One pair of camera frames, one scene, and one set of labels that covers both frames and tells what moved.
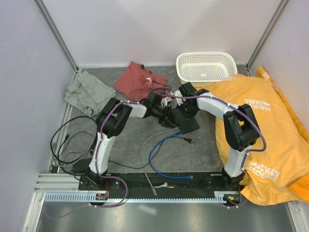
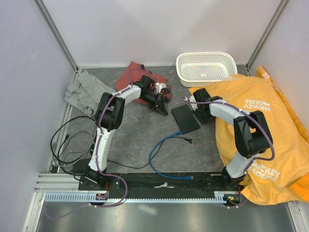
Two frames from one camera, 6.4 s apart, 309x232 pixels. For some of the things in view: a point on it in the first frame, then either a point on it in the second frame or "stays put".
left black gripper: x=169 y=122 → x=161 y=107
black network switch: x=186 y=125 stays put
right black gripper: x=188 y=116 → x=203 y=121
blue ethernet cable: x=176 y=177 stays put
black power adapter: x=82 y=166 stays put
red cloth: x=135 y=82 stays put
